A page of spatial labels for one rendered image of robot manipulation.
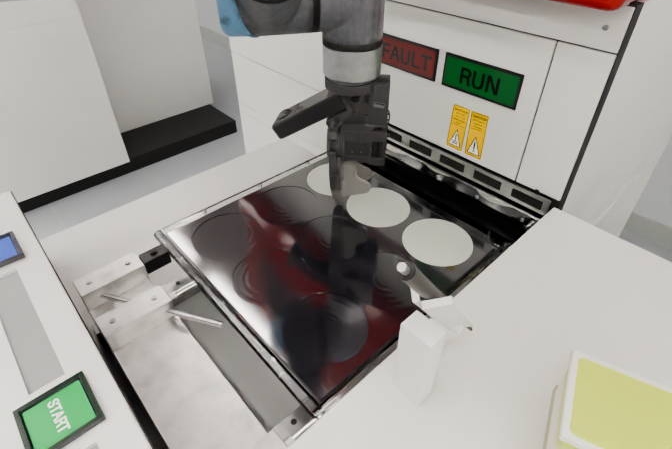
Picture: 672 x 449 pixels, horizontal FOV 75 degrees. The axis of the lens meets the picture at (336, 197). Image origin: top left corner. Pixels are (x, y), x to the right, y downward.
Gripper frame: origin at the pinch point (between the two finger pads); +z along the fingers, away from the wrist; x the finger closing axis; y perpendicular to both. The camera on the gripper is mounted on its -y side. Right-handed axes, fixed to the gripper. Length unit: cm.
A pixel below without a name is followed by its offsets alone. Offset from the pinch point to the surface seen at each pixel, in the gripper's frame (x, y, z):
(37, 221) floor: 86, -151, 91
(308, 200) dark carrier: 0.4, -4.5, 1.4
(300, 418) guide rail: -32.1, -0.4, 6.3
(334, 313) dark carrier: -21.5, 2.2, 1.4
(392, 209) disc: -0.6, 9.0, 1.3
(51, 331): -31.5, -25.2, -4.8
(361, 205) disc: -0.2, 4.1, 1.2
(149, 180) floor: 124, -113, 91
